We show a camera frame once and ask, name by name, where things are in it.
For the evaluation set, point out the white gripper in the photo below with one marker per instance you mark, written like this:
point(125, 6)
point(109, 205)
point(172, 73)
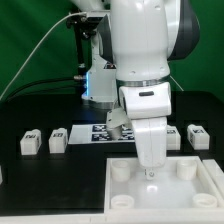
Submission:
point(148, 109)

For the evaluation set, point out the white square tabletop tray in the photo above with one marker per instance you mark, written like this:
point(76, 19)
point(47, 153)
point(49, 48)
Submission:
point(182, 192)

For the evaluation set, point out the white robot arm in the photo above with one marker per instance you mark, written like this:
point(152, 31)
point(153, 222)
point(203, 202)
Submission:
point(132, 43)

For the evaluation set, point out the white obstacle bar right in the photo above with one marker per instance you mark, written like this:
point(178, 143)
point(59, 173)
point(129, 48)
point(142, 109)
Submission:
point(216, 174)

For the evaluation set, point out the white sheet with markers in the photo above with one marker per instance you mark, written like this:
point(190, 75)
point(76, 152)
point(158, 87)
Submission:
point(96, 134)

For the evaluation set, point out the white block left edge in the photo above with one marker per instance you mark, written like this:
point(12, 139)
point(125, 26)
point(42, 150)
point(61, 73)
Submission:
point(1, 178)

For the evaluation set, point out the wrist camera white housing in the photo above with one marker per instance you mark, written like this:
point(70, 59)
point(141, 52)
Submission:
point(116, 118)

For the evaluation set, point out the black camera on stand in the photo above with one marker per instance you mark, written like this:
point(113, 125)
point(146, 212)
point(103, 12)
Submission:
point(92, 24)

